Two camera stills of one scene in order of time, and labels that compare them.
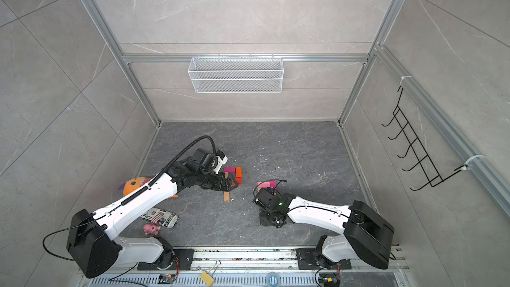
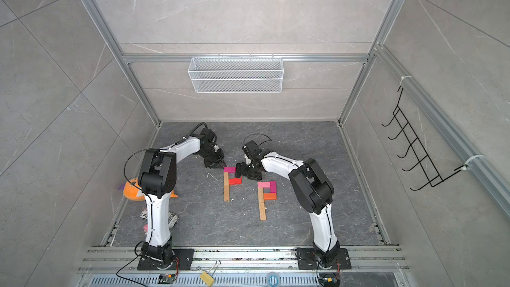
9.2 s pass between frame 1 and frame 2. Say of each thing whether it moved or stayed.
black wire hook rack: stayed
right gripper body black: moved
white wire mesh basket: stayed
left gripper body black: moved
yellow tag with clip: stayed
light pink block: stayed
